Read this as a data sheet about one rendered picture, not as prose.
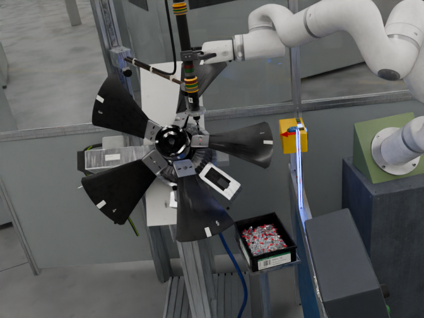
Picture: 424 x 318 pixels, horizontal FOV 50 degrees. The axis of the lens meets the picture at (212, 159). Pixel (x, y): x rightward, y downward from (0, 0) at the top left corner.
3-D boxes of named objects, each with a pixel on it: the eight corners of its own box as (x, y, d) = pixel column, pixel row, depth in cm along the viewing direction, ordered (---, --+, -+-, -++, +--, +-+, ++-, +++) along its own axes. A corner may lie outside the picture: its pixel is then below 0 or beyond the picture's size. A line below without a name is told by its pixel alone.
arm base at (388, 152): (413, 126, 177) (438, 109, 159) (423, 173, 172) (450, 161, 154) (366, 129, 175) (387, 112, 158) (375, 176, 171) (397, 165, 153)
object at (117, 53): (111, 66, 206) (107, 48, 202) (125, 62, 209) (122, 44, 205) (120, 70, 198) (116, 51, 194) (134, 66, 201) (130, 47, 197)
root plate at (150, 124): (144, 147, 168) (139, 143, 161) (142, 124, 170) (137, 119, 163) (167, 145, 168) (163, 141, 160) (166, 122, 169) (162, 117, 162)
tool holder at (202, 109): (179, 111, 160) (175, 85, 155) (196, 105, 163) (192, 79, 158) (192, 118, 153) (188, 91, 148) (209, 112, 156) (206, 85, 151)
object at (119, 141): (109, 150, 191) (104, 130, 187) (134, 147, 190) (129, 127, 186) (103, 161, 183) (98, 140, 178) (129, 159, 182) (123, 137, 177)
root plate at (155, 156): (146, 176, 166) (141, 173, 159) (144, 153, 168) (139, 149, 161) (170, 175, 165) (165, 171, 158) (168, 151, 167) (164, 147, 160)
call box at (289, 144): (279, 140, 203) (278, 118, 198) (302, 138, 202) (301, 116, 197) (283, 157, 189) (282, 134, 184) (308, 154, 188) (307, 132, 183)
